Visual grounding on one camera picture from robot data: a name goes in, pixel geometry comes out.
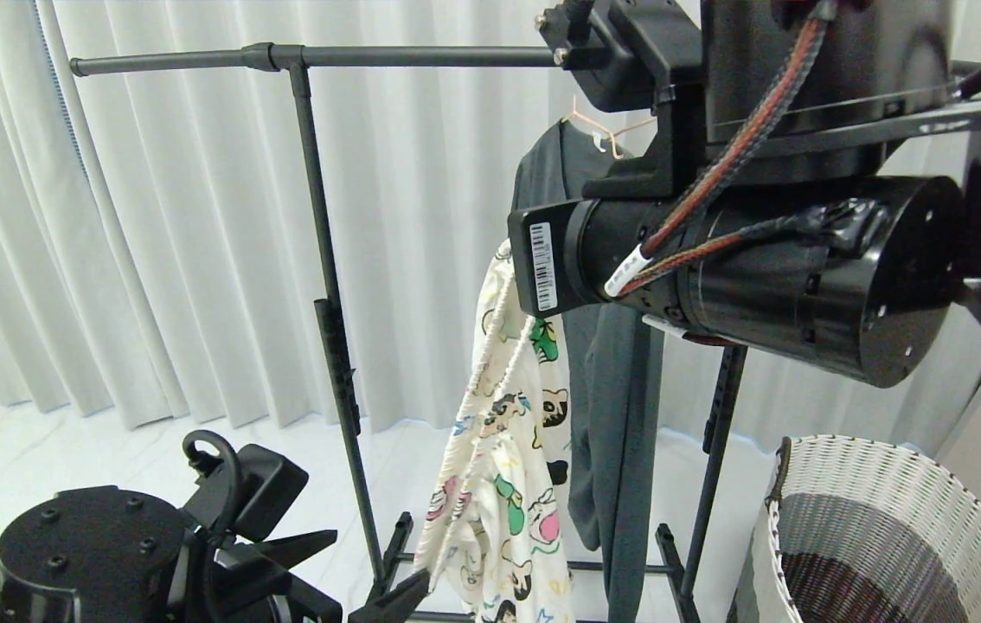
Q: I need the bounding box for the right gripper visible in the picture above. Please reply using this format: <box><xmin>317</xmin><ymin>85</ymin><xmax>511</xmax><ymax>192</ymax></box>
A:
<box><xmin>508</xmin><ymin>177</ymin><xmax>969</xmax><ymax>389</ymax></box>

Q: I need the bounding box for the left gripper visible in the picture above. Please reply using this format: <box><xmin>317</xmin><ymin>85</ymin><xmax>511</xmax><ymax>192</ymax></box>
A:
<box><xmin>192</xmin><ymin>530</ymin><xmax>432</xmax><ymax>623</ymax></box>

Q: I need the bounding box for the cream printed garment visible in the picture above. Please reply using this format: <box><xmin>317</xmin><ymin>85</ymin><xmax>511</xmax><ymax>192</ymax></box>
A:
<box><xmin>414</xmin><ymin>242</ymin><xmax>576</xmax><ymax>623</ymax></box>

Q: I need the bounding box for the dark grey shirt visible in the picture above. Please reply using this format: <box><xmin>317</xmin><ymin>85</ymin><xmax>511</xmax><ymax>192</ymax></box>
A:
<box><xmin>510</xmin><ymin>119</ymin><xmax>666</xmax><ymax>623</ymax></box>

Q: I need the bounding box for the white laundry basket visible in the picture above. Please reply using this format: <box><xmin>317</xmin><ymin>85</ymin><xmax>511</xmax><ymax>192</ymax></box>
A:
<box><xmin>750</xmin><ymin>434</ymin><xmax>981</xmax><ymax>623</ymax></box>

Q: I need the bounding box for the black clothes rack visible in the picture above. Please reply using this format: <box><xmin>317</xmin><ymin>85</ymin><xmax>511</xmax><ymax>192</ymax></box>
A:
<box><xmin>69</xmin><ymin>42</ymin><xmax>751</xmax><ymax>623</ymax></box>

